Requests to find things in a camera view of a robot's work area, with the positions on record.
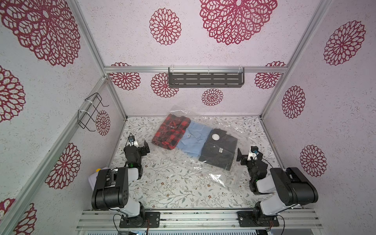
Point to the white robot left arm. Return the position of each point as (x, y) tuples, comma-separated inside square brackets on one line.
[(111, 186)]

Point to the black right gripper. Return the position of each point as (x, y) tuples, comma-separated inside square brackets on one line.
[(243, 157)]

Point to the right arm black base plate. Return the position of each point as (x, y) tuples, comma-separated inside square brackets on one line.
[(249, 219)]

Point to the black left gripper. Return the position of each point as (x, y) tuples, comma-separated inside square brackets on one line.
[(142, 150)]

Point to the red black plaid shirt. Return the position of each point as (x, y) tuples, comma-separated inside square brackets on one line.
[(171, 131)]

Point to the grey slotted wall shelf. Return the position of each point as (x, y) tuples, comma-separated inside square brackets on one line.
[(206, 78)]

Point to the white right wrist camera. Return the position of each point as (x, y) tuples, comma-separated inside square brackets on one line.
[(254, 154)]

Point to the lavender toaster with yellow knobs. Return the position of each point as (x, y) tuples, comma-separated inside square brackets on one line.
[(93, 178)]

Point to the dark grey striped shirt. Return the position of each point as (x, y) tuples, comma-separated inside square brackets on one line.
[(219, 149)]

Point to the black wire wall rack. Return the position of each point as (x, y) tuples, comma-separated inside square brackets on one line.
[(85, 116)]

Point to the light blue shirt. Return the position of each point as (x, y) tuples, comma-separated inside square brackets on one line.
[(194, 139)]

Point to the clear plastic vacuum bag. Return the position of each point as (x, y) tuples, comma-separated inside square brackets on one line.
[(227, 179)]

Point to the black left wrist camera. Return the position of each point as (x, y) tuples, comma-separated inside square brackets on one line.
[(131, 140)]

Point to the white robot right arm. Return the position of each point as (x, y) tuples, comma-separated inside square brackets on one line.
[(289, 187)]

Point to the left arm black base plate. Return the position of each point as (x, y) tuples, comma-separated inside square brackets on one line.
[(144, 220)]

